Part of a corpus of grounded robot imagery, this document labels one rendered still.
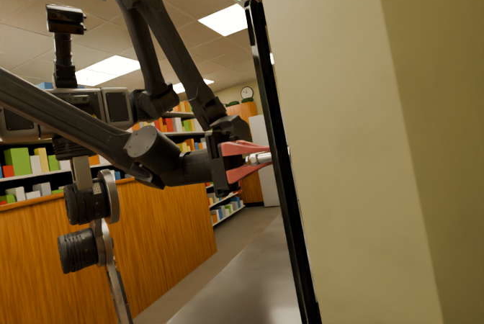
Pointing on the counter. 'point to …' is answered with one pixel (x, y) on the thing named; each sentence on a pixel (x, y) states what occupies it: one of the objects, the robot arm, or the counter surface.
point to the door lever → (258, 158)
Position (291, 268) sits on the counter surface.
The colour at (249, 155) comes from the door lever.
